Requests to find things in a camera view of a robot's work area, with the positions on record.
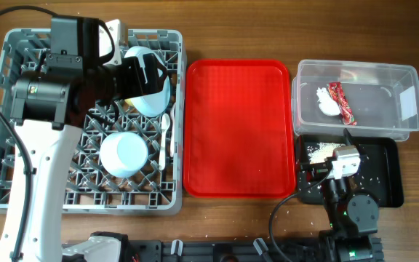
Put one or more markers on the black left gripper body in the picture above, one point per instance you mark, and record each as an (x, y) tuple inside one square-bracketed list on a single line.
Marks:
[(127, 82)]

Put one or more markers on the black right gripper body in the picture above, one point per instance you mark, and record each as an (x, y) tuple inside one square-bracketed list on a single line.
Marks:
[(317, 172)]

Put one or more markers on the yellow plastic cup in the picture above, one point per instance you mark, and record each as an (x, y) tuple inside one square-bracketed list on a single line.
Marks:
[(129, 101)]

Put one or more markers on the light blue plate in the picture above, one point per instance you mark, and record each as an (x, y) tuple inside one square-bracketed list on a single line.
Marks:
[(154, 104)]

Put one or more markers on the white napkin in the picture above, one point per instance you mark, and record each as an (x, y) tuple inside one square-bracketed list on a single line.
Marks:
[(326, 104)]

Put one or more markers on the red snack wrapper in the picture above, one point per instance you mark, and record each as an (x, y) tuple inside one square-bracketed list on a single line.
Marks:
[(336, 92)]

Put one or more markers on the light blue bowl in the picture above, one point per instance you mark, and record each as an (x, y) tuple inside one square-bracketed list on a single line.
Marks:
[(122, 154)]

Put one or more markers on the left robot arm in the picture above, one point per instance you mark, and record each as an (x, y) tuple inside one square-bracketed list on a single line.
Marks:
[(48, 112)]

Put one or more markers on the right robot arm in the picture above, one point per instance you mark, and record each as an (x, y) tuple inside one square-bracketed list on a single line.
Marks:
[(353, 214)]

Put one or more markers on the grey dishwasher rack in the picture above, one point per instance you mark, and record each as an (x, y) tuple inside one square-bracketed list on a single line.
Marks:
[(90, 189)]

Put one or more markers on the pile of white rice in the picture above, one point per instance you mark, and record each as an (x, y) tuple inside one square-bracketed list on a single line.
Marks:
[(317, 153)]

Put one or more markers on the clear plastic bin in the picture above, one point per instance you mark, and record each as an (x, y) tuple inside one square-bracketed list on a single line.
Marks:
[(384, 98)]

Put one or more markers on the black plastic tray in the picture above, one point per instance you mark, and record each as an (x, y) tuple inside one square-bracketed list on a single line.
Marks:
[(380, 174)]

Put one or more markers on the white plastic fork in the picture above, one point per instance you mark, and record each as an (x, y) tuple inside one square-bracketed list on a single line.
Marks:
[(172, 140)]

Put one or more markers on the white plastic spoon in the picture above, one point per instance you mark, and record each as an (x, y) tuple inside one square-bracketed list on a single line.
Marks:
[(165, 124)]

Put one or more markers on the red plastic tray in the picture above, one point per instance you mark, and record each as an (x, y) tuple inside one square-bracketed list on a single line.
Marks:
[(238, 136)]

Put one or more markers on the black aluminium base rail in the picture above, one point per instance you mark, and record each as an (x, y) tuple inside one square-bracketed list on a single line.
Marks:
[(297, 249)]

